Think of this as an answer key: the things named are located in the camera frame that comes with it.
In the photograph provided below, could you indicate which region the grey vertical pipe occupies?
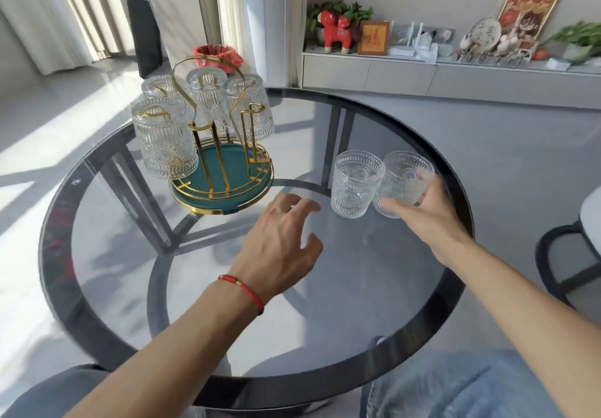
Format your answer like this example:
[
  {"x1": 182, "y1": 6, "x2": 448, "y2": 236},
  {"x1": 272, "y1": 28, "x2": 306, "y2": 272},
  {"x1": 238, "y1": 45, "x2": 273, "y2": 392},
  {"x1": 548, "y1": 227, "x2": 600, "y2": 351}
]
[{"x1": 191, "y1": 0, "x2": 222, "y2": 48}]

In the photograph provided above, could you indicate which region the trash bin with red bag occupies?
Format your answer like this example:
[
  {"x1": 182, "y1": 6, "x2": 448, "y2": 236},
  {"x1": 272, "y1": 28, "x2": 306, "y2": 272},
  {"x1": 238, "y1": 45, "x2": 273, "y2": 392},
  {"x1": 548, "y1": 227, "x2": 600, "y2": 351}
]
[{"x1": 192, "y1": 44, "x2": 245, "y2": 76}]

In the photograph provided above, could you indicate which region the cluster of small figurines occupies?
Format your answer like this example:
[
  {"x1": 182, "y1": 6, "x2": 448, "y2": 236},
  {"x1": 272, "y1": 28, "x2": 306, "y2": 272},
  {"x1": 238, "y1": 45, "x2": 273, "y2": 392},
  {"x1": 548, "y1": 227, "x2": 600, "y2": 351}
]
[{"x1": 453, "y1": 33, "x2": 538, "y2": 66}]

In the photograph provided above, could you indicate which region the person's right forearm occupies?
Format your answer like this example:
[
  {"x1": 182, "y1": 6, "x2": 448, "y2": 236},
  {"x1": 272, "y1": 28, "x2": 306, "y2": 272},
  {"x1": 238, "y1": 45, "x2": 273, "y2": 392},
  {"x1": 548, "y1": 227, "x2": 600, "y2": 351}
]
[{"x1": 439, "y1": 234, "x2": 601, "y2": 418}]

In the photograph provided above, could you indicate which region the small wooden framed picture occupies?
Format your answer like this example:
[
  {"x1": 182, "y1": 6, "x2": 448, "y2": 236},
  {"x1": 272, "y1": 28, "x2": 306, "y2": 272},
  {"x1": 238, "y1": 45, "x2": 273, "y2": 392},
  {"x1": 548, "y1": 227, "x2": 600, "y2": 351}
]
[{"x1": 357, "y1": 20, "x2": 391, "y2": 56}]

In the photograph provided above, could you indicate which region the person's left hand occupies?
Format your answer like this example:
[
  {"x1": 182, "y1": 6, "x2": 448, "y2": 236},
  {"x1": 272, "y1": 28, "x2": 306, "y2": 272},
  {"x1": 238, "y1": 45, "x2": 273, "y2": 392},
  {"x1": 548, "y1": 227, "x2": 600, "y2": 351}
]
[{"x1": 227, "y1": 193, "x2": 325, "y2": 307}]

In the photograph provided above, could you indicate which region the person's left forearm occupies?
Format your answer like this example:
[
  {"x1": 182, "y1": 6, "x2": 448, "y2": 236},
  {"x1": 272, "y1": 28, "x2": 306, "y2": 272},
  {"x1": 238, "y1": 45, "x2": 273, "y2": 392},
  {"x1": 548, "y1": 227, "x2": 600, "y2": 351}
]
[{"x1": 65, "y1": 281, "x2": 262, "y2": 418}]

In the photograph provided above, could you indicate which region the round black glass table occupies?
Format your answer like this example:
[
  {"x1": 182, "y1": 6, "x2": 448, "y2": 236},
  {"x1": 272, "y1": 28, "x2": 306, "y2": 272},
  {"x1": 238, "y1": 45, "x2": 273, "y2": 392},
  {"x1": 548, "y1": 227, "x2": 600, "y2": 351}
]
[{"x1": 38, "y1": 86, "x2": 475, "y2": 412}]

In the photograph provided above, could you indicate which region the gold and green cup rack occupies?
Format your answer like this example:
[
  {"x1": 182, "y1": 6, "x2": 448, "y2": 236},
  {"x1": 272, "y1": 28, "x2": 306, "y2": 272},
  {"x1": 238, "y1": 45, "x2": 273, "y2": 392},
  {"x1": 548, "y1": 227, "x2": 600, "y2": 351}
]
[{"x1": 170, "y1": 56, "x2": 275, "y2": 217}]

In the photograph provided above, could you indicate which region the black marble slab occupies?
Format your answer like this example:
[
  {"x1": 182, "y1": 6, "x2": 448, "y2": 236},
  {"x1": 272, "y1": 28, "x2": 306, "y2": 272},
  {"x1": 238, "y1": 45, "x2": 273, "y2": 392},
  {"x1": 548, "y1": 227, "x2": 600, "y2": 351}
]
[{"x1": 118, "y1": 0, "x2": 164, "y2": 79}]

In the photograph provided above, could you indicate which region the person's left leg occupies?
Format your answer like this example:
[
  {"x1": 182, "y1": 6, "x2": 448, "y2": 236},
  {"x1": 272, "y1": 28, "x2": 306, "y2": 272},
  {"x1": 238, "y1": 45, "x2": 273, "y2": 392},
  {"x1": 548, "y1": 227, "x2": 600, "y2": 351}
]
[{"x1": 0, "y1": 364, "x2": 113, "y2": 418}]

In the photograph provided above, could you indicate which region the white sheer curtain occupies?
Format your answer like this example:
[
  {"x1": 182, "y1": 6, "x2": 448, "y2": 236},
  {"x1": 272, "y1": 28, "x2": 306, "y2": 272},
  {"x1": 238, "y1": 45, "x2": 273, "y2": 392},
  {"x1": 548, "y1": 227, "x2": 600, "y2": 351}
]
[{"x1": 0, "y1": 0, "x2": 95, "y2": 76}]

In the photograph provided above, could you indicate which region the beige curtain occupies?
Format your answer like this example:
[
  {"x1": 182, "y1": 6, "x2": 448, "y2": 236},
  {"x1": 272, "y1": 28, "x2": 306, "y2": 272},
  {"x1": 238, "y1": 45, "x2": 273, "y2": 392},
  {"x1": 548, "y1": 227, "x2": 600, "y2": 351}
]
[{"x1": 46, "y1": 0, "x2": 137, "y2": 59}]

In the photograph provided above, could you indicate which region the leafy green plant bowl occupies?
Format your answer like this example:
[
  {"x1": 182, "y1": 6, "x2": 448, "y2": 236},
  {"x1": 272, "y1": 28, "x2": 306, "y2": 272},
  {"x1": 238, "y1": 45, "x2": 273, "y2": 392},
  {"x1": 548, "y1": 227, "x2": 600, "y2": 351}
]
[{"x1": 540, "y1": 21, "x2": 601, "y2": 64}]

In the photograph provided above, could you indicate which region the person's right hand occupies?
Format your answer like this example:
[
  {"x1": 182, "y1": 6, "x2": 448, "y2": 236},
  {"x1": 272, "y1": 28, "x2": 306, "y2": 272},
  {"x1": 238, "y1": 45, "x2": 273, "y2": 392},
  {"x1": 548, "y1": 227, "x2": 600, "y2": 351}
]
[{"x1": 379, "y1": 173, "x2": 476, "y2": 269}]

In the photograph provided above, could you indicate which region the red string bracelet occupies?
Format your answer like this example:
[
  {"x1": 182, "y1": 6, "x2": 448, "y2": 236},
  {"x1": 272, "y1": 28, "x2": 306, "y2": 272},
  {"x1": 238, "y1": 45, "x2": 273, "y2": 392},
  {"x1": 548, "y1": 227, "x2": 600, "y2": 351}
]
[{"x1": 217, "y1": 274, "x2": 265, "y2": 316}]

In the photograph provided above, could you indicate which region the green potted plant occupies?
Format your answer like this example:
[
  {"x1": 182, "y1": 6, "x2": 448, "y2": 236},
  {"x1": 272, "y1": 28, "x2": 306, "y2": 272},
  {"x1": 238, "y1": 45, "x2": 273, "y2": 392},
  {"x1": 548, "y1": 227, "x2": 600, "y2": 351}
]
[{"x1": 306, "y1": 1, "x2": 374, "y2": 46}]

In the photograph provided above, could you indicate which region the crumpled white tissue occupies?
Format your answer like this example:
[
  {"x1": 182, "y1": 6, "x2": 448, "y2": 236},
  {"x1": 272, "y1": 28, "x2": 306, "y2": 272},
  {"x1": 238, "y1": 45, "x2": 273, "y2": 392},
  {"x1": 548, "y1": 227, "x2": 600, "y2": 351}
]
[{"x1": 415, "y1": 33, "x2": 440, "y2": 64}]

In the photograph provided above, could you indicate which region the white standing air conditioner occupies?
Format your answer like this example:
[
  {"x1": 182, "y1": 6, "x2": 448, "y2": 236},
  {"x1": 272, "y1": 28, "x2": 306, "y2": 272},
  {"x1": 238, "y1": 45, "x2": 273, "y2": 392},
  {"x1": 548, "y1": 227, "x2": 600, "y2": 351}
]
[{"x1": 253, "y1": 0, "x2": 301, "y2": 89}]

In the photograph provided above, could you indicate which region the round white decorative plate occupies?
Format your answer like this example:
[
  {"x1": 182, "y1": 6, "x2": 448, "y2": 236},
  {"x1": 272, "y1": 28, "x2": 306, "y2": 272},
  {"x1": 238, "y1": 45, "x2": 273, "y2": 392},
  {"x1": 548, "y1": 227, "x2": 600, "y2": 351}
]
[{"x1": 469, "y1": 18, "x2": 502, "y2": 50}]

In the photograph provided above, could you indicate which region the white router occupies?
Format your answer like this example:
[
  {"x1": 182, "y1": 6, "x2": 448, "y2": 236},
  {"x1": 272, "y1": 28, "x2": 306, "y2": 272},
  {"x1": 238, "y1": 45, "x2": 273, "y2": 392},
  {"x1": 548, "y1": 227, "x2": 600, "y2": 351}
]
[{"x1": 389, "y1": 21, "x2": 423, "y2": 57}]

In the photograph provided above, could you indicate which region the red horse figurine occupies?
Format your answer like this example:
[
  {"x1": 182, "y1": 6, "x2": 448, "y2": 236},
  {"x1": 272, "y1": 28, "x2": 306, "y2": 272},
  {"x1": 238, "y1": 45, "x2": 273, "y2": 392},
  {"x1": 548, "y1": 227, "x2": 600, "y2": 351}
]
[{"x1": 319, "y1": 9, "x2": 359, "y2": 55}]

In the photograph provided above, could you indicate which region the grey wall socket panel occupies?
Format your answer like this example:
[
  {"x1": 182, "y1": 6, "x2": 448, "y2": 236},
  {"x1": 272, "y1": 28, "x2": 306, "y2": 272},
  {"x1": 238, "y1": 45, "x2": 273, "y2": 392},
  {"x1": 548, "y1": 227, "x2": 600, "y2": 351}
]
[{"x1": 392, "y1": 22, "x2": 456, "y2": 41}]

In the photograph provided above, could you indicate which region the black chair with white seat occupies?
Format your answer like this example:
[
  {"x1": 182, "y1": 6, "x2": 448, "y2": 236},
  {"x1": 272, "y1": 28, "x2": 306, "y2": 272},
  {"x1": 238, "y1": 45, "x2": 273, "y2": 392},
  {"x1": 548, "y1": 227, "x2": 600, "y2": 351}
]
[{"x1": 535, "y1": 187, "x2": 601, "y2": 325}]

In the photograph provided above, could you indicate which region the gold framed picture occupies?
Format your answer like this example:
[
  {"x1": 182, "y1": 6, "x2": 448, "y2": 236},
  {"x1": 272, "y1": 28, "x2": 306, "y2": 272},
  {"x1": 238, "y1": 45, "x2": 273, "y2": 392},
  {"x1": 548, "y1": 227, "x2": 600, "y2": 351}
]
[{"x1": 496, "y1": 0, "x2": 568, "y2": 43}]

